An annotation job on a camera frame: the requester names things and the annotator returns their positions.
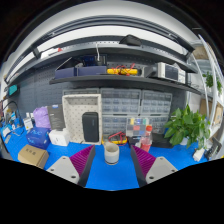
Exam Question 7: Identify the grey and white cup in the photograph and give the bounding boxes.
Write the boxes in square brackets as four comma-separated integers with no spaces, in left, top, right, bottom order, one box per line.
[103,142,120,166]

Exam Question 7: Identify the white pegboard tray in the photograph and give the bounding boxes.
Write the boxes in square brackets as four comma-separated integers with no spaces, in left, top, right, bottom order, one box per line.
[62,93,103,146]

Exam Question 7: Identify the small white labelled box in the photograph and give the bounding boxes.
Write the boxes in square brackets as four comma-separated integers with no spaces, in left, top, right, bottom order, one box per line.
[23,116,34,131]

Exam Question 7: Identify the brown cardboard box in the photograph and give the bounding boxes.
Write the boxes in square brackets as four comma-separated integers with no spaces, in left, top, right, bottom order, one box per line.
[17,144,50,169]

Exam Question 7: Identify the grey parts drawer cabinet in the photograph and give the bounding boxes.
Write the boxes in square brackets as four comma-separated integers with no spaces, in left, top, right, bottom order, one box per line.
[101,114,128,138]
[149,114,171,134]
[140,89,173,115]
[100,88,142,115]

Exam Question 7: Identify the teal plastic holder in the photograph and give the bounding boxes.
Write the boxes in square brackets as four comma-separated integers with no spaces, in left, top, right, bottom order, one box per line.
[8,84,18,97]

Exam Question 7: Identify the black flat product box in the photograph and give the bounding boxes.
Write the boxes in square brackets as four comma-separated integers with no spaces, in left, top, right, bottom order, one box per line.
[47,103,66,132]

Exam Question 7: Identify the white small block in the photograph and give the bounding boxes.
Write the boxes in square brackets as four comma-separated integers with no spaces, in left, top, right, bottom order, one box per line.
[192,148,205,163]

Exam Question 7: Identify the purple plastic bag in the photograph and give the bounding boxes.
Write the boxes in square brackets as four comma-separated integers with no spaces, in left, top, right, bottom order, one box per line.
[32,106,52,129]

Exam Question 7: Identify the black flat case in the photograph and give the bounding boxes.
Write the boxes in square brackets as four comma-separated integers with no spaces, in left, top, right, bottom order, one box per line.
[152,132,174,149]

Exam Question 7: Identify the clear compartment box coloured parts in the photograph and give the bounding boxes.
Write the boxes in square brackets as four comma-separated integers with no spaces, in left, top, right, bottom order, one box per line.
[125,117,151,138]

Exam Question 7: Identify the green potted plant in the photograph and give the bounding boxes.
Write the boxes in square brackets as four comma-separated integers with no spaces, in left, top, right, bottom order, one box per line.
[163,104,211,149]

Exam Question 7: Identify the black box with white label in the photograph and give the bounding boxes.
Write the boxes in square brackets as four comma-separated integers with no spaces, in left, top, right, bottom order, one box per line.
[128,134,144,147]

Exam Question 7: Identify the black workbench shelf unit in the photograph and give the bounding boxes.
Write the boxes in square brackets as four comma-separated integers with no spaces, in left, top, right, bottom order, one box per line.
[3,31,199,96]

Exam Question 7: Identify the blue printed box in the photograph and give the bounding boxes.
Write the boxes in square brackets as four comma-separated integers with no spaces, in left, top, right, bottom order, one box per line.
[25,127,52,150]

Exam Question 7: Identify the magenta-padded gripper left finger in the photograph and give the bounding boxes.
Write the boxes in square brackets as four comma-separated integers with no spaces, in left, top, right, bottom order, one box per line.
[45,144,97,188]

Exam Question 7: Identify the black rectangular speaker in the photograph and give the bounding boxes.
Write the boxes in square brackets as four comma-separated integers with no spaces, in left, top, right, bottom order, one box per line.
[81,111,100,143]

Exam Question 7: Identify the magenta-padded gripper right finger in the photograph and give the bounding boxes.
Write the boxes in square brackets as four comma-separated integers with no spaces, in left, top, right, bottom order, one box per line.
[129,144,179,188]

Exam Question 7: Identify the white metal shelf unit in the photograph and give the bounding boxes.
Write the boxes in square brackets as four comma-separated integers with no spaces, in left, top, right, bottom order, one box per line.
[188,33,224,141]

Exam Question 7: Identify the white carton box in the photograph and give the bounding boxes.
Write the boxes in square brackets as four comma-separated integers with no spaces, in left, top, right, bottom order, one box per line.
[48,128,71,147]

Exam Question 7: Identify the clear bottle with red cap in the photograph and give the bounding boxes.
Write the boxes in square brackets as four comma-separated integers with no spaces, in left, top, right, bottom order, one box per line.
[139,124,154,153]

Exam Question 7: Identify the yellow multimeter with red leads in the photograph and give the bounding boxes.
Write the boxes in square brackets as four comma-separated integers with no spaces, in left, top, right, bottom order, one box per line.
[101,131,128,146]

